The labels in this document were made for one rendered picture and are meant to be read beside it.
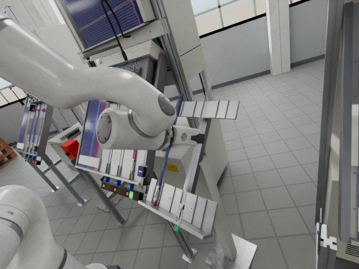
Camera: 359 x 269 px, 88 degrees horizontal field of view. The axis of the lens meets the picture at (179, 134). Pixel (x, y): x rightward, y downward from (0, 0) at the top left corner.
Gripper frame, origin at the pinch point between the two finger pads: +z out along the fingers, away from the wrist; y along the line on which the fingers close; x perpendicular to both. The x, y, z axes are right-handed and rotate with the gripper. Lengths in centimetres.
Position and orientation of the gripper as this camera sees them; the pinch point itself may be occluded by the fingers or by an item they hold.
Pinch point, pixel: (196, 137)
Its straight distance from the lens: 60.8
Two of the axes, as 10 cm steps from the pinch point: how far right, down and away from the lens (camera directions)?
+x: -1.3, 9.9, 0.1
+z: 6.5, 0.8, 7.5
